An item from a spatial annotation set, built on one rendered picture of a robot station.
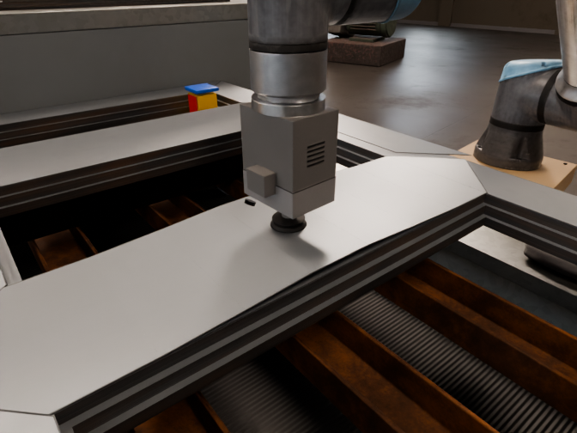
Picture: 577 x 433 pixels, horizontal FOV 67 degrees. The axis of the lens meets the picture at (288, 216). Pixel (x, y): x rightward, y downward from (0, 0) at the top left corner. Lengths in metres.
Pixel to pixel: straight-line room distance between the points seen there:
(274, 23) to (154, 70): 0.88
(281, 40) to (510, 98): 0.76
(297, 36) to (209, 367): 0.30
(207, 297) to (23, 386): 0.15
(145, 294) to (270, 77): 0.23
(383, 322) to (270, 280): 0.46
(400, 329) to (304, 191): 0.47
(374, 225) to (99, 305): 0.31
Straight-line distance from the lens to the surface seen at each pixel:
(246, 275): 0.43
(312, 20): 0.41
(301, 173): 0.44
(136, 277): 0.46
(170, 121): 0.95
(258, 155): 0.46
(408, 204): 0.59
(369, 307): 0.89
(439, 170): 0.72
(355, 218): 0.53
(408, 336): 0.84
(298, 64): 0.41
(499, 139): 1.11
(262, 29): 0.42
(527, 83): 1.08
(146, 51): 1.25
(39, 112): 1.13
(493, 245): 0.90
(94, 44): 1.21
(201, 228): 0.52
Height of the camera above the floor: 1.12
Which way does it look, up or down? 29 degrees down
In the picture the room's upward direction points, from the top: straight up
